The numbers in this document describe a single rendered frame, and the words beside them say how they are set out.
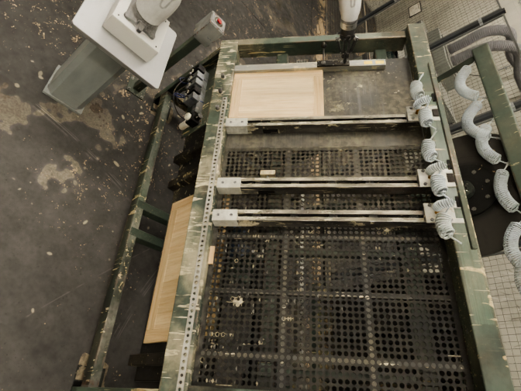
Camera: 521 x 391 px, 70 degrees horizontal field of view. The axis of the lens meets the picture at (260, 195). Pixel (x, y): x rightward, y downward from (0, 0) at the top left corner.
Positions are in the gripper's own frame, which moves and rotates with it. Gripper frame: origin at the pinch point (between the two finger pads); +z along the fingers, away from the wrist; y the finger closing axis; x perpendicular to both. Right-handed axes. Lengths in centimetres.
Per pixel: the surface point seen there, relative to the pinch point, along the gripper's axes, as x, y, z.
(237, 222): -104, -56, 10
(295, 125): -44, -29, 9
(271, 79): -0.8, -44.5, 13.8
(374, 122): -43.6, 14.4, 8.3
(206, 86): -4, -87, 14
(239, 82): -3, -65, 13
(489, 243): -98, 74, 44
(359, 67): 6.0, 10.1, 12.6
